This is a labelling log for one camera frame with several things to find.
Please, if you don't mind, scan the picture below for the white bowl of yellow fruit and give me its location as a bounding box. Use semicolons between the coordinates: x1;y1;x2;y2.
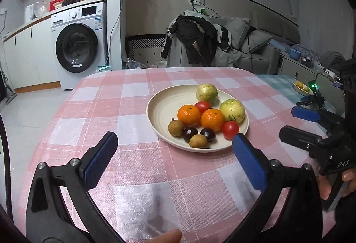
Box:
292;80;313;96

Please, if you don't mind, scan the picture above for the white washing machine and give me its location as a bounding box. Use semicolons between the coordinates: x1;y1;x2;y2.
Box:
50;2;109;91

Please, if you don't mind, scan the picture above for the black patterned laundry basket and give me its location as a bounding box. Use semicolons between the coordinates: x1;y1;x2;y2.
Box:
126;34;167;68

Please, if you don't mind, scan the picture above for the dark purple passion fruit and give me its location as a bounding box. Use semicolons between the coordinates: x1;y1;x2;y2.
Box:
200;127;216;142
183;127;199;141

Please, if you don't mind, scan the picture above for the brown longan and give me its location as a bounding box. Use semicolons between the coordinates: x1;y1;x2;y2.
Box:
189;134;209;149
168;119;185;137

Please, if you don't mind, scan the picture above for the person's right hand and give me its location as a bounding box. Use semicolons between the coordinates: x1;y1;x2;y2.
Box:
317;168;356;201

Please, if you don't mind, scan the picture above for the teal checked tablecloth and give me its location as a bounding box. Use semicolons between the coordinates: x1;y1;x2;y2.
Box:
254;74;337;121

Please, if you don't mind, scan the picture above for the grey cushion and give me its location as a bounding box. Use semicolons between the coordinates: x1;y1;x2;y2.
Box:
224;18;251;50
241;30;274;54

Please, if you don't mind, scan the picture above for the person's right forearm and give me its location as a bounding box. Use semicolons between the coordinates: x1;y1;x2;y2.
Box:
323;190;356;243

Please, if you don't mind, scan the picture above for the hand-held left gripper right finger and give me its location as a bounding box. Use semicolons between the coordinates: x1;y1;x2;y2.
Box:
224;133;324;243

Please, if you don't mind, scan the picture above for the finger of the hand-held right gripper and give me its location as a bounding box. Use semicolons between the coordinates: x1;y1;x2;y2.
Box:
279;125;332;152
291;95;346;133

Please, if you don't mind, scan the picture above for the white kettle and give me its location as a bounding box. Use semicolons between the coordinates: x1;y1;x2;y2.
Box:
24;4;35;24

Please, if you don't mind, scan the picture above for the clear plastic bag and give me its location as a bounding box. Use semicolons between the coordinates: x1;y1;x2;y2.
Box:
33;0;48;17

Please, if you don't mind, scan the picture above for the dark jacket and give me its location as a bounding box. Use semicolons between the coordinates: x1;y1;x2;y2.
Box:
161;15;220;65

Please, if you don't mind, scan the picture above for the person's left hand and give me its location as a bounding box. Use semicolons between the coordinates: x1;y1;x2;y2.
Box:
149;229;183;243

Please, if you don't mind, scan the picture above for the mandarin orange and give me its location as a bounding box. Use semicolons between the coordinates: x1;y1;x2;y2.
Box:
200;109;225;132
177;104;201;127

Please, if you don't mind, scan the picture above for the yellowish guava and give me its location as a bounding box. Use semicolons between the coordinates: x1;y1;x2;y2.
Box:
196;83;219;102

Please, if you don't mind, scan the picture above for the white counter cabinet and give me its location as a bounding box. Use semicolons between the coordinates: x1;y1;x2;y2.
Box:
3;19;60;90

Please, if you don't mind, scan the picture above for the red tomato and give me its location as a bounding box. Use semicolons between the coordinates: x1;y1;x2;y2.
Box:
222;121;240;140
194;101;212;114

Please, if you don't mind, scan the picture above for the red container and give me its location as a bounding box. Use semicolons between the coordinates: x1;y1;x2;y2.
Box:
49;0;66;11

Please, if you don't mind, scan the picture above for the grey sofa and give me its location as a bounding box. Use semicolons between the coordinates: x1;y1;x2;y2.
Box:
211;18;281;75

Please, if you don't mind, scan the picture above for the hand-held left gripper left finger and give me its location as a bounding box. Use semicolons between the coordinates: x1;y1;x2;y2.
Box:
25;131;125;243

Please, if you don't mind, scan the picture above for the blue bowl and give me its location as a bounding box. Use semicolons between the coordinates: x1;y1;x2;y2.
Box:
288;48;303;61

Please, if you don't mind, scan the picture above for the green guava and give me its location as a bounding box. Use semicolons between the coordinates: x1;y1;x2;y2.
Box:
219;99;246;123

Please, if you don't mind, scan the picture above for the cream round plate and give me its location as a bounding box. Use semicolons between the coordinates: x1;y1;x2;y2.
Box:
146;85;249;153

